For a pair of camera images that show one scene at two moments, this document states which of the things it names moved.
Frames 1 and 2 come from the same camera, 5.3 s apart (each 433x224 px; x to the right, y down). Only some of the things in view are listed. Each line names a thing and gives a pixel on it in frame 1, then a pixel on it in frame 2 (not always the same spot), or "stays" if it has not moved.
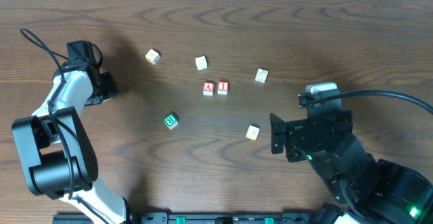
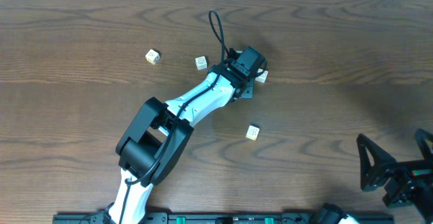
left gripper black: [106, 86] to [248, 91]
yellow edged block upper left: [152, 57] stays
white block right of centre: [261, 75] stays
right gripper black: [289, 138] to [392, 173]
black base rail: [197, 218] stays
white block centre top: [201, 63] stays
